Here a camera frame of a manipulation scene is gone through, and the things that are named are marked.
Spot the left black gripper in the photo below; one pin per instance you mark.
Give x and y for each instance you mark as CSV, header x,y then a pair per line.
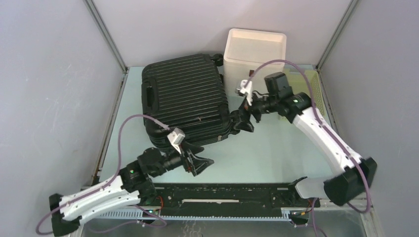
x,y
198,165

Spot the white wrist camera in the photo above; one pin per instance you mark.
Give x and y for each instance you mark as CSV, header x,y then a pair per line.
x,y
176,138
245,89

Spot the black ribbed hard-shell suitcase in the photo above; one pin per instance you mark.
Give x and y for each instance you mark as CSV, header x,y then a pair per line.
x,y
188,93

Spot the white stacked drawer unit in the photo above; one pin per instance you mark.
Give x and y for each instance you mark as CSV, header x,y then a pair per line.
x,y
245,51

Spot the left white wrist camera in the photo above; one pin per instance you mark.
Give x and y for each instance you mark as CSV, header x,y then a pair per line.
x,y
176,138

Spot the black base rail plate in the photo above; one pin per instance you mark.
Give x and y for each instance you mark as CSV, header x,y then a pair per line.
x,y
242,201

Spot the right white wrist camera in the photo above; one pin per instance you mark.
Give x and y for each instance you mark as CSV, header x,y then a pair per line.
x,y
245,89

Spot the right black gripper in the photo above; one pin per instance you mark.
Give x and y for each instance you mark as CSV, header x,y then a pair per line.
x,y
244,123

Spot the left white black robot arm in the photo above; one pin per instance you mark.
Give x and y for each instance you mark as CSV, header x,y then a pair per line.
x,y
132,185

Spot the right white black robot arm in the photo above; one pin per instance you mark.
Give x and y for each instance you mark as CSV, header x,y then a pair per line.
x,y
352,174

